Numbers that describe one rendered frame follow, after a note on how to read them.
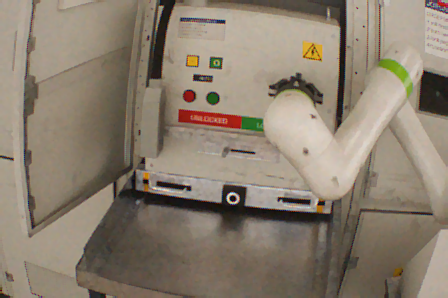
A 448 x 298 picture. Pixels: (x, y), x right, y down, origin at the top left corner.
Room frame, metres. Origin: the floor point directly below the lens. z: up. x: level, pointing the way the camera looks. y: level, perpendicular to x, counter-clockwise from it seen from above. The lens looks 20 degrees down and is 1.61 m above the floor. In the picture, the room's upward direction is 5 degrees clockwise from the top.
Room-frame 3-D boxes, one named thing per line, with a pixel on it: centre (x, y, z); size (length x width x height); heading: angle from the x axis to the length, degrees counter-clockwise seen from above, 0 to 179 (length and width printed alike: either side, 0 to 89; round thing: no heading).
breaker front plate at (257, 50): (1.60, -0.04, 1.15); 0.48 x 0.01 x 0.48; 83
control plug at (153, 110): (1.55, 0.18, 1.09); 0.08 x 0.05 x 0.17; 173
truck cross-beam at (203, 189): (1.61, -0.04, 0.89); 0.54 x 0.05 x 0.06; 83
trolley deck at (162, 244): (1.44, -0.02, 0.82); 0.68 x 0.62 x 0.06; 173
